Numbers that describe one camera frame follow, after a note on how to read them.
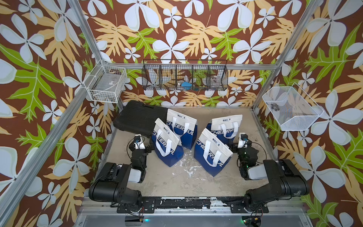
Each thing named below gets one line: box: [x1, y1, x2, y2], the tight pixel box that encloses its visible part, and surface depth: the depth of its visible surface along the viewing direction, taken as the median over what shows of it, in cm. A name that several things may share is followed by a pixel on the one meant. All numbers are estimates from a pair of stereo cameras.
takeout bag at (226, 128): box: [206, 114, 243, 144], surface depth 84 cm
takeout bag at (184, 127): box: [165, 108, 198, 150], surface depth 86 cm
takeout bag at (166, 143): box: [151, 117, 184, 168], surface depth 79 cm
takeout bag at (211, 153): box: [193, 128, 234, 177], surface depth 75 cm
